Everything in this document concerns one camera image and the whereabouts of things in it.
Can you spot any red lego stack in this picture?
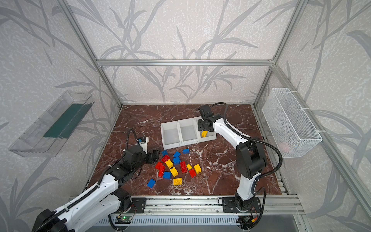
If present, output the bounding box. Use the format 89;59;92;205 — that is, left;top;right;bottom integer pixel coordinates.
155;162;165;178

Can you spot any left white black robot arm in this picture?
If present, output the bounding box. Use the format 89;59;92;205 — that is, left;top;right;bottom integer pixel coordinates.
32;145;160;232

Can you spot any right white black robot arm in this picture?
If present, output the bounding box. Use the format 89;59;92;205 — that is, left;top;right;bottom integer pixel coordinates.
198;102;283;210

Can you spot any right white sorting bin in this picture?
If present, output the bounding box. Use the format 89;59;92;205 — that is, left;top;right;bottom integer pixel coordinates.
194;117;216;143

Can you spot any white sorting bin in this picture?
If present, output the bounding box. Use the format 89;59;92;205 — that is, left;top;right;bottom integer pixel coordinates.
160;121;183;150
194;117;216;143
178;118;199;146

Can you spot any middle white sorting bin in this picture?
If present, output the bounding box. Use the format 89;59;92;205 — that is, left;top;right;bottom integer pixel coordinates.
178;118;199;146

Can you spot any left white sorting bin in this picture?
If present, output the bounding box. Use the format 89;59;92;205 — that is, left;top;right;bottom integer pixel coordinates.
160;121;183;150

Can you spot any yellow lego front flat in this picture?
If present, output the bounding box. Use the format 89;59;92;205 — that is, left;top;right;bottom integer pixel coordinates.
173;178;183;186

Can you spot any left controller board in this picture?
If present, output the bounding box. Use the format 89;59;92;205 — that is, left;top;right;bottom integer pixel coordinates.
115;216;133;225

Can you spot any controller board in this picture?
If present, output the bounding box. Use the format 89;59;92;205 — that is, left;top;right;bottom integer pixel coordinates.
236;216;258;228
115;216;133;225

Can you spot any right controller board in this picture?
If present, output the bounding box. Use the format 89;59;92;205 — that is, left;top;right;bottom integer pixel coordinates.
236;216;258;228

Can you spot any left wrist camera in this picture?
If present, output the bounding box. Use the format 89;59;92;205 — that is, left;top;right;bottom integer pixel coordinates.
137;136;149;153

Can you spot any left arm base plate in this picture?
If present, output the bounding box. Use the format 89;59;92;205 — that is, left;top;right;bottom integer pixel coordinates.
120;197;147;214

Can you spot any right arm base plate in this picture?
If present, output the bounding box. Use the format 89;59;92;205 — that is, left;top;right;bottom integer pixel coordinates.
219;196;262;213

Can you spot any white wire mesh basket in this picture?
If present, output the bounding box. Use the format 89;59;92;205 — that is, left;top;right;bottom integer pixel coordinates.
262;88;322;158

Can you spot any clear plastic wall tray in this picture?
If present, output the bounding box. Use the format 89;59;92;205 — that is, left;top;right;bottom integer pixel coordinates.
9;90;95;158

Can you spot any aluminium front rail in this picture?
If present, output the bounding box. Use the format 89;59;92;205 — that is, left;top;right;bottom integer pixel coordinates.
136;195;304;216

